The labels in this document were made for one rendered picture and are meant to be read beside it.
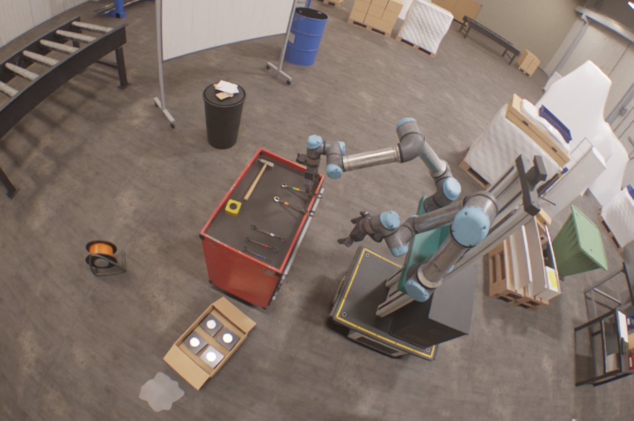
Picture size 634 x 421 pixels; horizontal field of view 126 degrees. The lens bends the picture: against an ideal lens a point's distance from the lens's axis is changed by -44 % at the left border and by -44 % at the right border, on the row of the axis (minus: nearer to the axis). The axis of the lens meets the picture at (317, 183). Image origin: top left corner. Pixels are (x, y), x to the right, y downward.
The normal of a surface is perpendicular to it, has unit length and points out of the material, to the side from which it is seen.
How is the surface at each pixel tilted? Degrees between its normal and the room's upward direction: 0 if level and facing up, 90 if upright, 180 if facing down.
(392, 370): 0
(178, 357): 25
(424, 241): 0
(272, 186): 0
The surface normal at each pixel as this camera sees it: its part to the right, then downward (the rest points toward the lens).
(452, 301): 0.25, -0.61
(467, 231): -0.70, 0.29
